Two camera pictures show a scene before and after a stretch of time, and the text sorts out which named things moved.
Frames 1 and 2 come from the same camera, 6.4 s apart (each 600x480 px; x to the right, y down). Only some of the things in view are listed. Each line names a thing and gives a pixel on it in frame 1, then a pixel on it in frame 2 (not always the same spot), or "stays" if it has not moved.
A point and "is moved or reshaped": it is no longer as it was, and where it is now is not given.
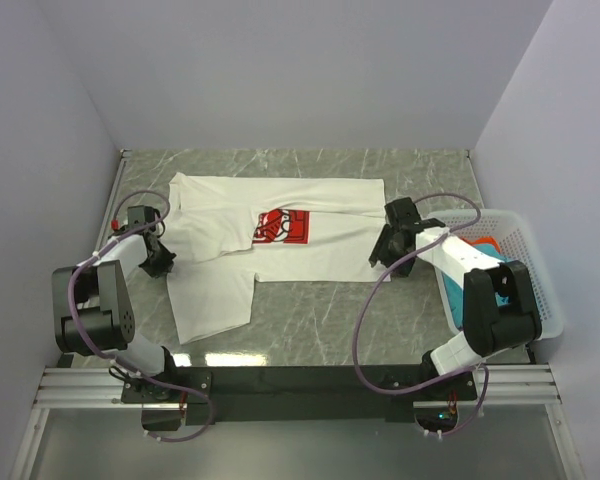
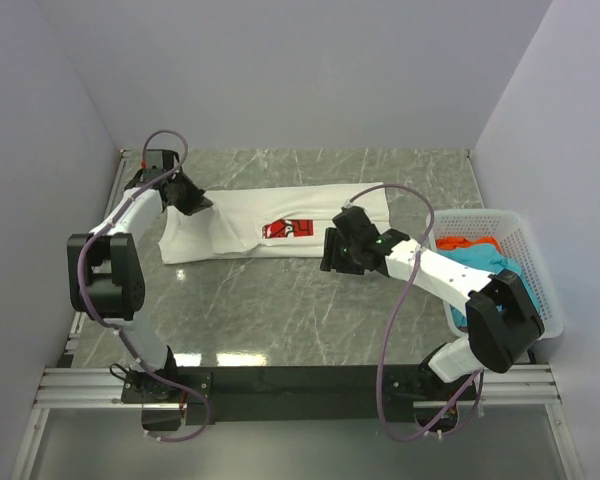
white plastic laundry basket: [516, 243] stays
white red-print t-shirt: [228, 234] is moved or reshaped
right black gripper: [380, 251] to [333, 241]
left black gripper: [166, 262] to [197, 199]
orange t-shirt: [481, 240] stays
